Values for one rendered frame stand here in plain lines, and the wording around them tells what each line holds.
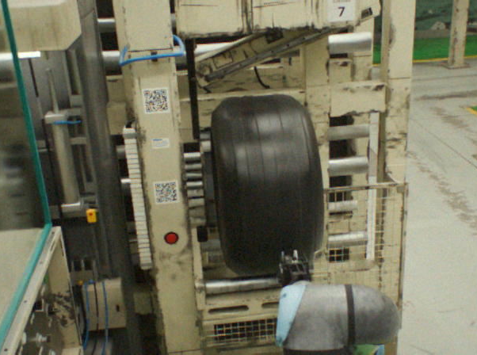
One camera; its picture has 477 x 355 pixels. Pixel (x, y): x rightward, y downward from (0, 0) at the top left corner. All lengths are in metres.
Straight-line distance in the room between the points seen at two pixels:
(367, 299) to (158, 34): 0.96
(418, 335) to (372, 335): 2.12
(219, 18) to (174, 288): 0.89
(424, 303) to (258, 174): 2.04
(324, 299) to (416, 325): 2.23
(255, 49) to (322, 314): 1.23
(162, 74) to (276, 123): 0.36
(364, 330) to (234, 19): 1.17
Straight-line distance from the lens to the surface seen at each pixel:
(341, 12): 2.07
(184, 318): 2.10
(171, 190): 1.87
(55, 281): 1.70
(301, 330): 1.17
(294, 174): 1.70
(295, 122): 1.77
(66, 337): 1.79
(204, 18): 2.00
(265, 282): 1.96
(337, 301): 1.17
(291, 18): 2.04
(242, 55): 2.17
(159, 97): 1.78
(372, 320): 1.18
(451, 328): 3.39
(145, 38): 1.75
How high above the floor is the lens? 1.94
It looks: 22 degrees down
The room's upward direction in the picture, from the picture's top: 3 degrees counter-clockwise
